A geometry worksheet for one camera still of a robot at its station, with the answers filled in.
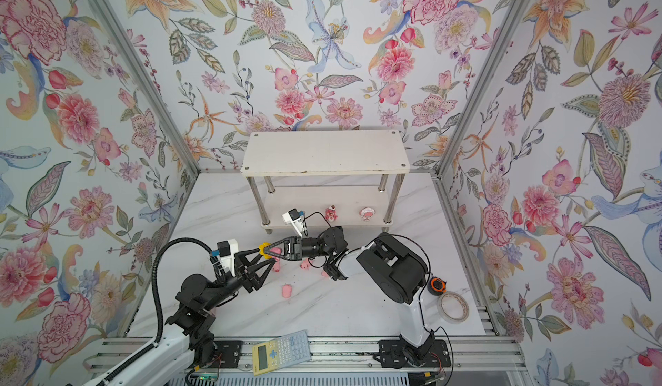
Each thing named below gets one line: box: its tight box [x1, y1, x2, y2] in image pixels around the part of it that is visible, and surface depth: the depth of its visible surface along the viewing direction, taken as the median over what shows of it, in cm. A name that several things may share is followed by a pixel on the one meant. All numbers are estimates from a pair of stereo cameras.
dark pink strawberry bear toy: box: [324, 204, 338, 223], surface depth 97 cm
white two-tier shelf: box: [240, 129, 411, 235], surface depth 86 cm
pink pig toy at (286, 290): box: [281, 283, 293, 299], surface depth 87 cm
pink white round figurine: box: [358, 206, 376, 222], surface depth 95 cm
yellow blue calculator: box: [251, 329, 313, 377], surface depth 75 cm
